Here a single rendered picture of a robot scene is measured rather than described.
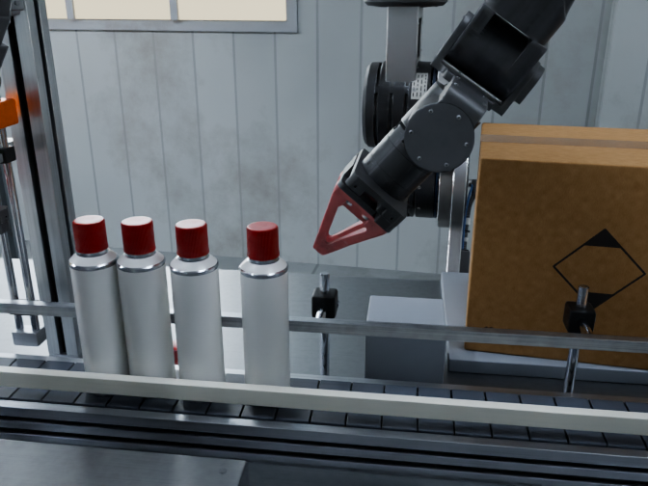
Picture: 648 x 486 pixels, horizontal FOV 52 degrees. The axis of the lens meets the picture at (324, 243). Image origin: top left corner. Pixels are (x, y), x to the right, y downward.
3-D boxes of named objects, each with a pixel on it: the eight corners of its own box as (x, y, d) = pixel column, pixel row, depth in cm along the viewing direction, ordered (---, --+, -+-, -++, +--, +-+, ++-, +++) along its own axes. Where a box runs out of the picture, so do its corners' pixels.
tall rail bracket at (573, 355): (562, 436, 77) (581, 308, 71) (550, 399, 84) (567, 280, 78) (591, 438, 77) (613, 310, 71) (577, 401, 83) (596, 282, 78)
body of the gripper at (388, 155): (340, 186, 61) (395, 127, 58) (352, 159, 71) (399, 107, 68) (392, 232, 62) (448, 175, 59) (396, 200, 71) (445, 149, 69)
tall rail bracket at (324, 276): (306, 416, 81) (305, 292, 75) (314, 383, 87) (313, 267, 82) (333, 418, 80) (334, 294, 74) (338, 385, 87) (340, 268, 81)
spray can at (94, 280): (78, 395, 76) (52, 226, 69) (98, 371, 81) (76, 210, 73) (122, 398, 75) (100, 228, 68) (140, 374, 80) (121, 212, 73)
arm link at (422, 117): (544, 66, 61) (468, 10, 61) (562, 76, 50) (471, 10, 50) (462, 169, 66) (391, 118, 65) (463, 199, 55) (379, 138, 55)
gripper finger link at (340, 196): (288, 237, 66) (350, 170, 63) (301, 214, 73) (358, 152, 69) (339, 281, 67) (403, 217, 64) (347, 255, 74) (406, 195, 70)
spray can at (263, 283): (240, 406, 74) (230, 232, 67) (251, 380, 79) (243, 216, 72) (286, 409, 73) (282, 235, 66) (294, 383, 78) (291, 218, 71)
